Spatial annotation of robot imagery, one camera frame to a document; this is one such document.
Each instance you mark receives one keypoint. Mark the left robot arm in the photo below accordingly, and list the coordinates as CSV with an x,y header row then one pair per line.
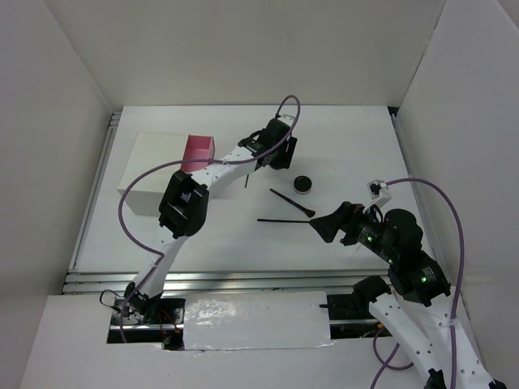
x,y
184,205

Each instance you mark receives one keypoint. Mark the white drawer cabinet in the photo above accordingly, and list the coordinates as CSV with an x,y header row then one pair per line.
x,y
150,150

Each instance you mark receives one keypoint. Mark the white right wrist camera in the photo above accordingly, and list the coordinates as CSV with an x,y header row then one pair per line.
x,y
380,194

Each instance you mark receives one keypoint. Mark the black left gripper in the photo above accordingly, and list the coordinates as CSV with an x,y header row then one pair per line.
x,y
285,160

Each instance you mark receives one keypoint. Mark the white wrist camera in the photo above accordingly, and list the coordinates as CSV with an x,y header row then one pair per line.
x,y
380,194
286,119

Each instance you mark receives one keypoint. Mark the aluminium table rail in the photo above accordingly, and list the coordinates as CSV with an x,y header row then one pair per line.
x,y
176,282

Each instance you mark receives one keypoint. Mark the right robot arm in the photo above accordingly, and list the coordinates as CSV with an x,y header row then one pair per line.
x,y
415,304

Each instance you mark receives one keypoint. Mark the long black eyeliner pencil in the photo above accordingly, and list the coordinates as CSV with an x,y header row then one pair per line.
x,y
280,221

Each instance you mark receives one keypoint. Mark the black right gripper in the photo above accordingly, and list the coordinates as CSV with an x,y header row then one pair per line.
x,y
346,216

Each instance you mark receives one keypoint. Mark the pink drawer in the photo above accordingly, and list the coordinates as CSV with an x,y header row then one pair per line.
x,y
198,151

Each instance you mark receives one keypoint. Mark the black makeup brush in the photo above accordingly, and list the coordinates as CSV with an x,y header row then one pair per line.
x,y
308,212

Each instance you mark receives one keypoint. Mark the black round compact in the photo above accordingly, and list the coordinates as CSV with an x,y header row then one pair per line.
x,y
302,184

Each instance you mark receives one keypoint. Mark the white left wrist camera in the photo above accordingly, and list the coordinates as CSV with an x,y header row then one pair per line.
x,y
286,119

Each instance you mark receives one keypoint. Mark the white foam cover panel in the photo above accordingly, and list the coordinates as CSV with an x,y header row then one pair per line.
x,y
266,320

